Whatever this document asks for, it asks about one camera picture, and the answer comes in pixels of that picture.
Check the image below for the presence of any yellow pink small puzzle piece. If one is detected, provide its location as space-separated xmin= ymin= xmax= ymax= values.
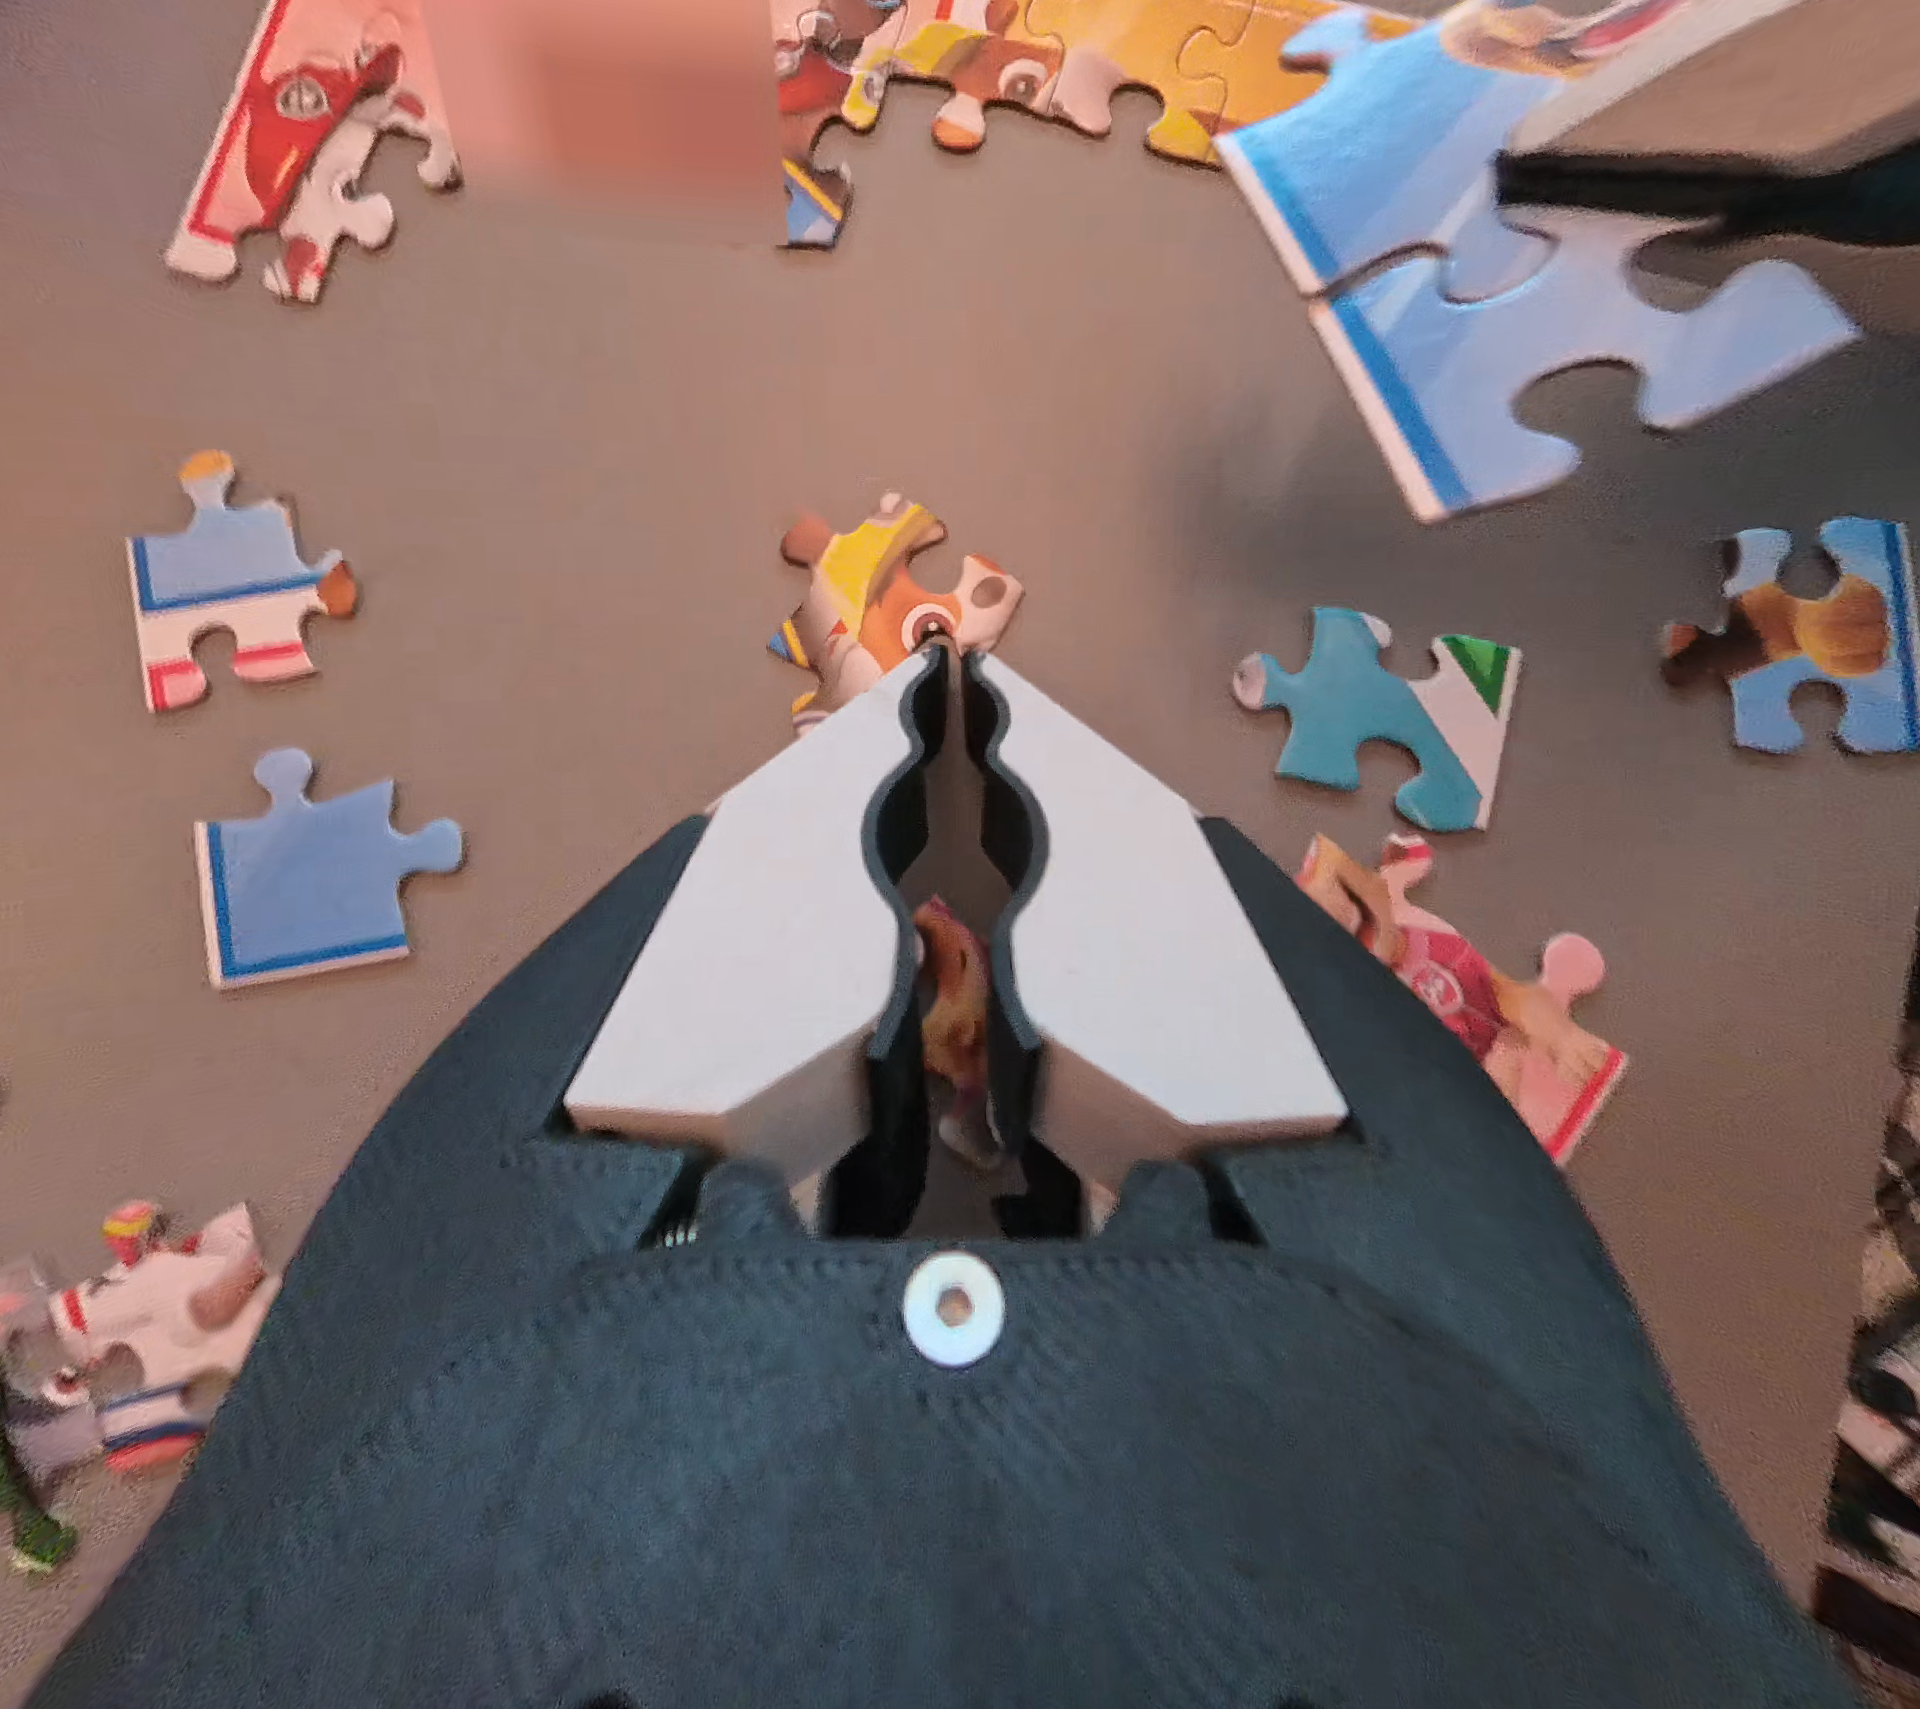
xmin=912 ymin=897 xmax=1004 ymax=1172

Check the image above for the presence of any teal green corner puzzle piece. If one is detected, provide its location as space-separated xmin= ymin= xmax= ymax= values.
xmin=1232 ymin=606 xmax=1524 ymax=832

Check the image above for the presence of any plain blue puzzle piece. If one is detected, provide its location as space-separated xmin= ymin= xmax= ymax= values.
xmin=194 ymin=749 xmax=467 ymax=991

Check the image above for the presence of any red border dog puzzle section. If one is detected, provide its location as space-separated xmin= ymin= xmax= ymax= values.
xmin=164 ymin=0 xmax=978 ymax=305

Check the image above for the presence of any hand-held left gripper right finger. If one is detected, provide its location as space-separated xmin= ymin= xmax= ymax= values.
xmin=960 ymin=650 xmax=1351 ymax=1242

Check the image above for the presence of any green purple puzzle piece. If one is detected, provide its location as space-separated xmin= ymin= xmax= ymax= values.
xmin=0 ymin=1380 xmax=78 ymax=1578

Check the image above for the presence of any yellow dog face puzzle piece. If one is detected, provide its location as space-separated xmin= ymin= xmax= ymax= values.
xmin=840 ymin=0 xmax=1082 ymax=159

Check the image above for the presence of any white dog red striped puzzle piece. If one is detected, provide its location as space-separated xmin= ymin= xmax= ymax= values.
xmin=0 ymin=1200 xmax=280 ymax=1480

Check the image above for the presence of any yellow border puzzle section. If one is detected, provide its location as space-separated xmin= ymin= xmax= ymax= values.
xmin=960 ymin=0 xmax=1428 ymax=166

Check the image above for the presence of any pink dog puzzle piece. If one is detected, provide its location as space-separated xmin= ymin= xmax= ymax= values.
xmin=1295 ymin=830 xmax=1632 ymax=1170

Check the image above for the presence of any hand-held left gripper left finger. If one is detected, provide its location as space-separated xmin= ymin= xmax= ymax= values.
xmin=564 ymin=646 xmax=952 ymax=1242

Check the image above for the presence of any orange tail blue border puzzle piece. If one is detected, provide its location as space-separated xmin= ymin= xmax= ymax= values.
xmin=1659 ymin=516 xmax=1920 ymax=754

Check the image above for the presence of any light blue sky puzzle section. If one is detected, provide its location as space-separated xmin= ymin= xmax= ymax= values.
xmin=1211 ymin=0 xmax=1861 ymax=526

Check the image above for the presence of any yellow helmet dog puzzle piece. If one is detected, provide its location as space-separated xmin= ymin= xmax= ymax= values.
xmin=768 ymin=494 xmax=1026 ymax=733

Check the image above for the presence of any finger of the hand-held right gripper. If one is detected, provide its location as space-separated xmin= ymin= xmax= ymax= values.
xmin=1633 ymin=165 xmax=1920 ymax=340
xmin=1492 ymin=0 xmax=1920 ymax=232

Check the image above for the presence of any blue white red striped puzzle piece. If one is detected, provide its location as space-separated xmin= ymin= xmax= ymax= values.
xmin=125 ymin=448 xmax=361 ymax=713

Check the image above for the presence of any grey desk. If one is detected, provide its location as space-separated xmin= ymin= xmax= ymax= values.
xmin=0 ymin=0 xmax=1920 ymax=1709

